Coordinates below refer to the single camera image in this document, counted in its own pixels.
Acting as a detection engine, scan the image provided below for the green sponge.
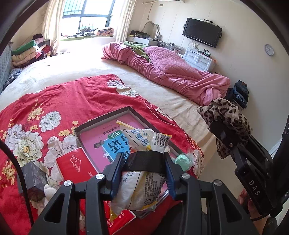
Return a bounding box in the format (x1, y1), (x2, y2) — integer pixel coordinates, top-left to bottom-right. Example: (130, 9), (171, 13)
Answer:
(174, 153), (193, 172)

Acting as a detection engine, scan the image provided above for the white snack bag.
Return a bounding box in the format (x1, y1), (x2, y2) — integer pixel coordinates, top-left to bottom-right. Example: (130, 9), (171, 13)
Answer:
(109, 120), (171, 219)

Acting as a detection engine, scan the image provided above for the leopard print scrunchie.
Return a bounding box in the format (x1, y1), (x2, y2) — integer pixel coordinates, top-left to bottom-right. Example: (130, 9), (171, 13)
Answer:
(196, 97), (252, 160)

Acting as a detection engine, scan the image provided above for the plush bear pink bow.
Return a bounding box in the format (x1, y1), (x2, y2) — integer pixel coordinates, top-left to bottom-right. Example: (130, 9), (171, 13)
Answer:
(30, 184), (85, 234)

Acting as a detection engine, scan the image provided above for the person's hand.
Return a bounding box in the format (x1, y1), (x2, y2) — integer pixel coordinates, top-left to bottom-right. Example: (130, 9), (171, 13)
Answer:
(237, 189), (268, 234)

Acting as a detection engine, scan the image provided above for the red tissue pack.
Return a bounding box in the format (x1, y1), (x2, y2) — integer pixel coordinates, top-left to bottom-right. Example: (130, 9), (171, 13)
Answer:
(56, 147), (136, 234)

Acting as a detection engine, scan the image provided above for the dark blue square box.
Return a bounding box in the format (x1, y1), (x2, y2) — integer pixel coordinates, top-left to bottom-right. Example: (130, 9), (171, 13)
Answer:
(21, 162), (48, 202)

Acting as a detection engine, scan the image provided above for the dark clothes pile on chair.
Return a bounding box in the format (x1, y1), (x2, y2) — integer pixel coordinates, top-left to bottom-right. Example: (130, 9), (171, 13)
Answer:
(225, 80), (249, 109)

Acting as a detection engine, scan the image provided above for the red floral blanket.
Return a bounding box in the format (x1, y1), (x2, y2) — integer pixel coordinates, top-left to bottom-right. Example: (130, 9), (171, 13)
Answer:
(1, 74), (204, 234)

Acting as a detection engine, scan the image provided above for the pink quilted comforter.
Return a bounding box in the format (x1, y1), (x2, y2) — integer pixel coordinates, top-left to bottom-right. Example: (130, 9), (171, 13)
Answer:
(102, 42), (230, 106)

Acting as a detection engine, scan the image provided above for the white drawer cabinet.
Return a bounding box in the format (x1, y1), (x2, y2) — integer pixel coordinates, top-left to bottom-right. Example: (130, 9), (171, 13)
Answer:
(183, 49), (215, 72)

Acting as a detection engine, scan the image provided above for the stack of folded blankets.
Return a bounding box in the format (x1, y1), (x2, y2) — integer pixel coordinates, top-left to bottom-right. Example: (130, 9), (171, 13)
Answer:
(11, 33), (51, 68)

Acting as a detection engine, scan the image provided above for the grey quilted headboard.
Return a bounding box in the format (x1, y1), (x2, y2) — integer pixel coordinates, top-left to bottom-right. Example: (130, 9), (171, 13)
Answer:
(0, 42), (13, 93)

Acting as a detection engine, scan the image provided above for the folded blanket on windowsill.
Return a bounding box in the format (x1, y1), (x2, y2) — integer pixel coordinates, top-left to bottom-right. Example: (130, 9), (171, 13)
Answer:
(94, 27), (114, 37)

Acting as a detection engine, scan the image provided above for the heart shaped mirror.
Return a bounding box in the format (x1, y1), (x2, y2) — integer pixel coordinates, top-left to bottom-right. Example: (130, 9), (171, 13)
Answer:
(141, 21), (162, 41)

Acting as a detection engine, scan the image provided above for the cream curtain left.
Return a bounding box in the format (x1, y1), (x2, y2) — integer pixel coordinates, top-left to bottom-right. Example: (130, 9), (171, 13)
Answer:
(42, 0), (66, 55)

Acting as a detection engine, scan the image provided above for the cream curtain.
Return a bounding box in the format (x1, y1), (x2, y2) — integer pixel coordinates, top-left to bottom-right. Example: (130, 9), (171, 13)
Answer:
(42, 0), (66, 55)
(114, 0), (137, 43)

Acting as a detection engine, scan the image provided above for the cream curtain right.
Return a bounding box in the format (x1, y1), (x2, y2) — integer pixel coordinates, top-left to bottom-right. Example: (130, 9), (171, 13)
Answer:
(114, 0), (137, 43)

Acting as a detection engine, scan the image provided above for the black cable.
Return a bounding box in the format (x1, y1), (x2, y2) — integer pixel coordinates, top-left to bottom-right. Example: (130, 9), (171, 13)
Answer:
(0, 139), (34, 226)

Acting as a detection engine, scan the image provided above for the round wall clock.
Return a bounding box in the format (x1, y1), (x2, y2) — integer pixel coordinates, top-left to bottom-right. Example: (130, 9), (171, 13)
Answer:
(264, 44), (274, 56)

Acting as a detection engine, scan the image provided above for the wall mounted television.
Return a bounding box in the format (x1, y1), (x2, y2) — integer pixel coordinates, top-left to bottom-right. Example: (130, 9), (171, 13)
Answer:
(182, 18), (222, 48)

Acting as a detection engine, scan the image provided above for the window with dark frame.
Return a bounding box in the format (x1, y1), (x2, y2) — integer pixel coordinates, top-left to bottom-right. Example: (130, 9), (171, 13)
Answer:
(61, 0), (115, 35)

